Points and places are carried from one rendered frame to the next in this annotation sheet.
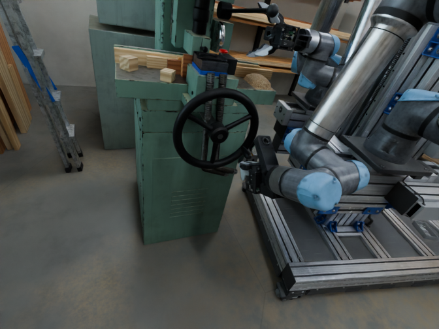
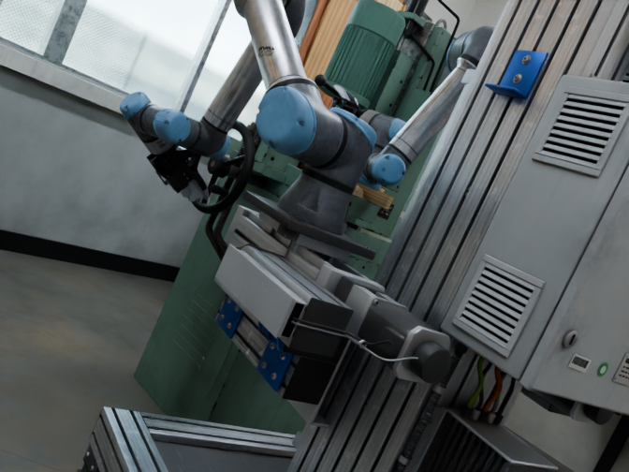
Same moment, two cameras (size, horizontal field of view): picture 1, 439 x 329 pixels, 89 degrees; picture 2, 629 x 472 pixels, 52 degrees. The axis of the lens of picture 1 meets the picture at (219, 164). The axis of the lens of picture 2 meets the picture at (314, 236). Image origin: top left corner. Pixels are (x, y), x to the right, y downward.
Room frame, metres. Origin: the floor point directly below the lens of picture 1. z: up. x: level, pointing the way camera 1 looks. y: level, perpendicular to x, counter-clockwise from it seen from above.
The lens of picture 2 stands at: (0.38, -1.87, 0.92)
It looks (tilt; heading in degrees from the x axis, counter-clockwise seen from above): 6 degrees down; 72
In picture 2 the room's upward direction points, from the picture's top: 25 degrees clockwise
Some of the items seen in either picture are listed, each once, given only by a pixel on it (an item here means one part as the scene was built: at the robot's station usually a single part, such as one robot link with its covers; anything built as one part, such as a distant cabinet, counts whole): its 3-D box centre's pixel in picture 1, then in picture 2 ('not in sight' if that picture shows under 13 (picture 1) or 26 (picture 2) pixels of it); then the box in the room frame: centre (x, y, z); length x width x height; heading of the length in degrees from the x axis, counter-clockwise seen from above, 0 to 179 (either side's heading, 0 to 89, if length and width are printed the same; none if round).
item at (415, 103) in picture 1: (417, 111); (341, 146); (0.77, -0.59, 0.98); 0.13 x 0.12 x 0.14; 31
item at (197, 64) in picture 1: (215, 62); not in sight; (0.78, 0.09, 0.99); 0.13 x 0.11 x 0.06; 118
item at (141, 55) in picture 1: (195, 64); not in sight; (0.97, 0.19, 0.92); 0.60 x 0.02 x 0.05; 118
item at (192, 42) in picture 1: (196, 46); not in sight; (0.97, 0.19, 0.99); 0.14 x 0.07 x 0.09; 28
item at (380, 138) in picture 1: (392, 140); (319, 199); (0.78, -0.58, 0.87); 0.15 x 0.15 x 0.10
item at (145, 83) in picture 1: (201, 88); (284, 171); (0.85, 0.13, 0.87); 0.61 x 0.30 x 0.06; 118
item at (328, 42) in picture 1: (322, 46); (390, 133); (0.98, -0.27, 1.09); 0.11 x 0.08 x 0.09; 118
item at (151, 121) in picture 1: (184, 94); (315, 221); (1.06, 0.24, 0.76); 0.57 x 0.45 x 0.09; 28
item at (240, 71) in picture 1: (215, 68); (329, 175); (0.99, 0.11, 0.92); 0.55 x 0.02 x 0.04; 118
